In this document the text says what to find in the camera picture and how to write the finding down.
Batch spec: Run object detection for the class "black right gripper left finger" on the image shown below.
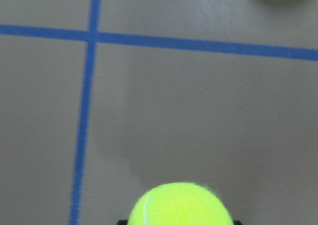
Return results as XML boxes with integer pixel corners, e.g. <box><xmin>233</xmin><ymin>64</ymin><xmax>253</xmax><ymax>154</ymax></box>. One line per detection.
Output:
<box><xmin>117</xmin><ymin>220</ymin><xmax>128</xmax><ymax>225</ymax></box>

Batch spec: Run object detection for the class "yellow tennis ball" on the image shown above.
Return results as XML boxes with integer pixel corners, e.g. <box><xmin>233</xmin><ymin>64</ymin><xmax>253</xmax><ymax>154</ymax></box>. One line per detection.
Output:
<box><xmin>128</xmin><ymin>182</ymin><xmax>234</xmax><ymax>225</ymax></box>

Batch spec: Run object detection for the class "blue tape grid line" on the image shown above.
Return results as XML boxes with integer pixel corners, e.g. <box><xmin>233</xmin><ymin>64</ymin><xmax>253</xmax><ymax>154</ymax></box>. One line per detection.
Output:
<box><xmin>68</xmin><ymin>0</ymin><xmax>101</xmax><ymax>225</ymax></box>
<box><xmin>0</xmin><ymin>24</ymin><xmax>318</xmax><ymax>61</ymax></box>

